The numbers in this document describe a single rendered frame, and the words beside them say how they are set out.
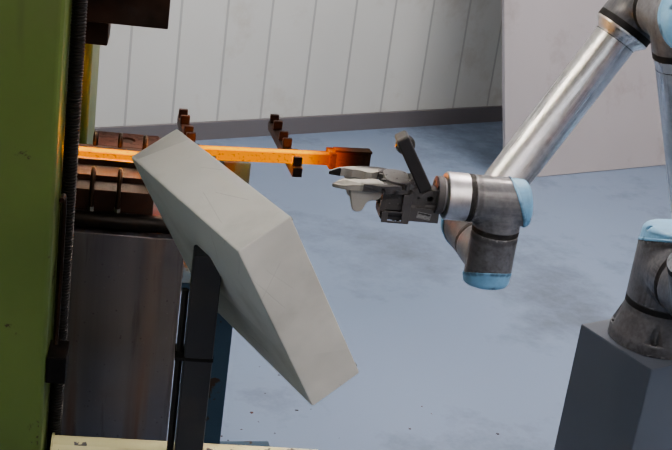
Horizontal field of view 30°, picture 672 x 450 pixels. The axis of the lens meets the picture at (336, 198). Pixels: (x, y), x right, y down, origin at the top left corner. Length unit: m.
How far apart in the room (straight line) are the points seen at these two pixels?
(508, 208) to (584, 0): 3.63
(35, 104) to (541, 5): 4.14
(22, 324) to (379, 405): 1.83
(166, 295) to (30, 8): 0.66
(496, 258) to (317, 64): 3.50
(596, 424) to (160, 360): 1.07
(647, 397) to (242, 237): 1.42
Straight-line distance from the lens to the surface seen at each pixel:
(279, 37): 5.64
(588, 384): 2.88
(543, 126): 2.47
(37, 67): 1.79
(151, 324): 2.24
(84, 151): 2.27
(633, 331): 2.79
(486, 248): 2.37
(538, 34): 5.72
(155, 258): 2.18
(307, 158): 2.64
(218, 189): 1.64
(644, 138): 6.20
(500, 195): 2.33
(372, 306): 4.18
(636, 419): 2.79
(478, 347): 4.03
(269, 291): 1.57
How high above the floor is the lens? 1.76
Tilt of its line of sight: 20 degrees down
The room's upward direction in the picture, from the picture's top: 8 degrees clockwise
